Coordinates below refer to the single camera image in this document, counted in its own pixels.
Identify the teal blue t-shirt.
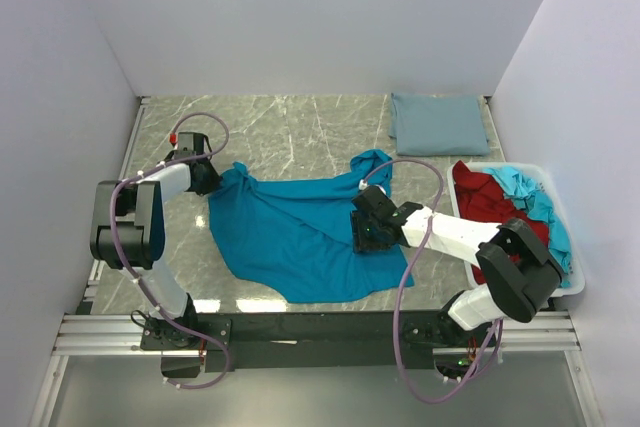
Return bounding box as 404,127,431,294
208,149,407,303

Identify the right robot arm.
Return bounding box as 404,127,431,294
351,185,564,347

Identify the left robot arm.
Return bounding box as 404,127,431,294
90,132,221,349

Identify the red t-shirt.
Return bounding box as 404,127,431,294
452,160,551,288

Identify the folded grey-blue t-shirt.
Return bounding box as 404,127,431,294
389,93,490,157

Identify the black mounting beam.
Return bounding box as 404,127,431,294
140,310,488,378

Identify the light blue t-shirt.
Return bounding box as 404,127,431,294
482,166,572,274

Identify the white plastic laundry basket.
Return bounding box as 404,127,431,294
447,162,585,297

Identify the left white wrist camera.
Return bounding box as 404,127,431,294
169,132,208,157

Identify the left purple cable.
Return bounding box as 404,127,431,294
108,112,234,391

